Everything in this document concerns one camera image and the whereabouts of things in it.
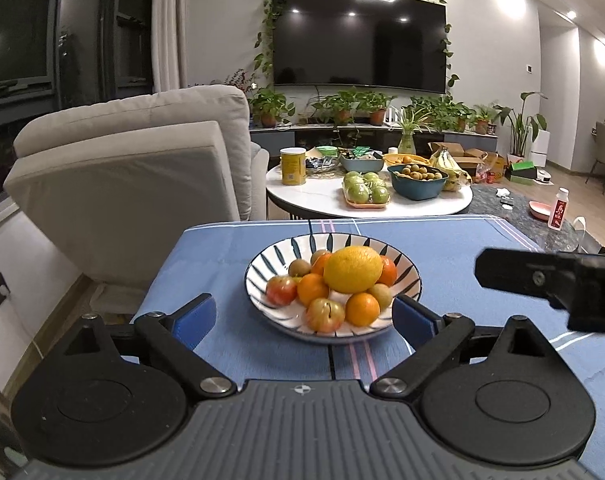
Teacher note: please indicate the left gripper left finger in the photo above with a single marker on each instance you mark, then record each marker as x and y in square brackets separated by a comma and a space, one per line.
[168, 343]

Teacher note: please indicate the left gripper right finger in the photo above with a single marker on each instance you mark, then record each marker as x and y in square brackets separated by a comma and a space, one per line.
[436, 340]

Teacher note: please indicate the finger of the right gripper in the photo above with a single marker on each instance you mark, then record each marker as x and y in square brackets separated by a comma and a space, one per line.
[534, 274]

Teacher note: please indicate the brown longan fruit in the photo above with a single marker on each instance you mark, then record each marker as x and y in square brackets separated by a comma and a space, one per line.
[383, 295]

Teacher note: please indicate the orange tangerine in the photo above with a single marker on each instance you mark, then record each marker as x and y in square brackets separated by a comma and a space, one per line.
[319, 266]
[311, 287]
[389, 274]
[362, 309]

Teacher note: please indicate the large yellow citrus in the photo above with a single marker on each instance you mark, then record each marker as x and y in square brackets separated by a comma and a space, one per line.
[353, 269]

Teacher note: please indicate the orange tangerine front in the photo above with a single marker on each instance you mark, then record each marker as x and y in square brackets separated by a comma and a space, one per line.
[311, 287]

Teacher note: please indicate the white red bottle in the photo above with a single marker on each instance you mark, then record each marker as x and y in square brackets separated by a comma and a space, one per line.
[558, 210]

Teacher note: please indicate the pink plate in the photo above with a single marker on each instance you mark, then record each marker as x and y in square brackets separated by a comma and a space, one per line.
[539, 210]

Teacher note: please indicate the red yellow apple in bowl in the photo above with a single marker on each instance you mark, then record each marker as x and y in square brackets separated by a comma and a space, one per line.
[324, 315]

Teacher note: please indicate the white bowl with dark stripes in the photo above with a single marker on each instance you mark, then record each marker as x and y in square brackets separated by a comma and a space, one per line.
[275, 260]

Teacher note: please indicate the brown longan far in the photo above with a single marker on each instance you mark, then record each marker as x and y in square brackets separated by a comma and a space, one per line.
[318, 254]

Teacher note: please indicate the brown longan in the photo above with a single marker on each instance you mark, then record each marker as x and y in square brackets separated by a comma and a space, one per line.
[318, 254]
[298, 268]

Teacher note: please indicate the brown longan near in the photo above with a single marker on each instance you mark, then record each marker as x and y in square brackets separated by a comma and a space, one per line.
[298, 268]

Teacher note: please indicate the tall leafy floor plant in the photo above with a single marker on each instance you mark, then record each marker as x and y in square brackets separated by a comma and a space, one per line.
[525, 128]

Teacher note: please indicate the teal bowl of longans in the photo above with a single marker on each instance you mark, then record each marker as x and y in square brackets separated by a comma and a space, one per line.
[416, 181]

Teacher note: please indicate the bunch of bananas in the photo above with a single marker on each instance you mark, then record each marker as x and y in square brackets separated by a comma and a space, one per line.
[457, 178]

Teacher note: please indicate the tray of green apples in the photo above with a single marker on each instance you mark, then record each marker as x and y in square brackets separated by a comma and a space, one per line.
[365, 191]

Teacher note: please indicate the beige recliner armchair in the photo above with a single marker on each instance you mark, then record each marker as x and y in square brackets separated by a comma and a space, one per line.
[114, 185]

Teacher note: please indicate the round white coffee table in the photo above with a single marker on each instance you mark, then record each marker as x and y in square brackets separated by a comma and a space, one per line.
[321, 197]

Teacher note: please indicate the orange plate of fruit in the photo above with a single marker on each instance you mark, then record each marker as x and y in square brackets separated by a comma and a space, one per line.
[404, 159]

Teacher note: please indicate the grey blue snack bowl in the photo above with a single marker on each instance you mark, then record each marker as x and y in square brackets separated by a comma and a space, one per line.
[371, 161]

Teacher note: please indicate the glass vase with plant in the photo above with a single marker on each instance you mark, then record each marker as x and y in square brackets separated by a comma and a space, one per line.
[413, 119]

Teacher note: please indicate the yellow canister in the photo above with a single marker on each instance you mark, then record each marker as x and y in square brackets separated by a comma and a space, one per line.
[293, 165]

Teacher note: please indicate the potted plant left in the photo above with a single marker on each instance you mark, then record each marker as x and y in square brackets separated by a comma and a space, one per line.
[270, 107]

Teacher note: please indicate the black wall television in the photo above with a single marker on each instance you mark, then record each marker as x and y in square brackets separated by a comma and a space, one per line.
[366, 43]

